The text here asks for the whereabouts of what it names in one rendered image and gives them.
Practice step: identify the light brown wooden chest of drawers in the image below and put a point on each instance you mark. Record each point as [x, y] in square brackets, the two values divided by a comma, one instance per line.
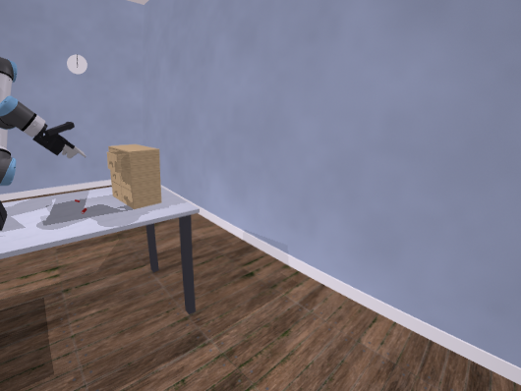
[145, 175]

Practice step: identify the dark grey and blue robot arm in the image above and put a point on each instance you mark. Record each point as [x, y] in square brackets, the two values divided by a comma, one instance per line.
[15, 114]

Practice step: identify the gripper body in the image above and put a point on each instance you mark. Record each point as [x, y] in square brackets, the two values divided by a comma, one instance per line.
[52, 143]

